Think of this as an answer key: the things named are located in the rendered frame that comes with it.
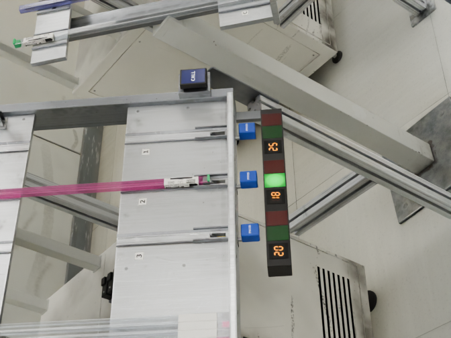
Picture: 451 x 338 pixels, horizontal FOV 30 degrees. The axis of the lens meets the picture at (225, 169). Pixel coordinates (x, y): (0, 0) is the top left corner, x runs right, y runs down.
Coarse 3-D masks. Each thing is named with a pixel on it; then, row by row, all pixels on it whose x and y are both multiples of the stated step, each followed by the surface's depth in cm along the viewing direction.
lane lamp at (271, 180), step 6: (264, 174) 148; (270, 174) 148; (276, 174) 148; (282, 174) 148; (264, 180) 147; (270, 180) 147; (276, 180) 147; (282, 180) 147; (270, 186) 146; (276, 186) 146
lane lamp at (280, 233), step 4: (268, 228) 141; (272, 228) 141; (276, 228) 141; (280, 228) 141; (284, 228) 141; (268, 232) 140; (272, 232) 140; (276, 232) 140; (280, 232) 140; (284, 232) 140; (288, 232) 140; (268, 236) 140; (272, 236) 140; (276, 236) 140; (280, 236) 140; (284, 236) 140; (288, 236) 140; (268, 240) 140; (272, 240) 139; (276, 240) 139; (280, 240) 139
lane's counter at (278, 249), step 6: (270, 246) 139; (276, 246) 139; (282, 246) 139; (270, 252) 138; (276, 252) 138; (282, 252) 138; (288, 252) 138; (270, 258) 137; (276, 258) 137; (282, 258) 137
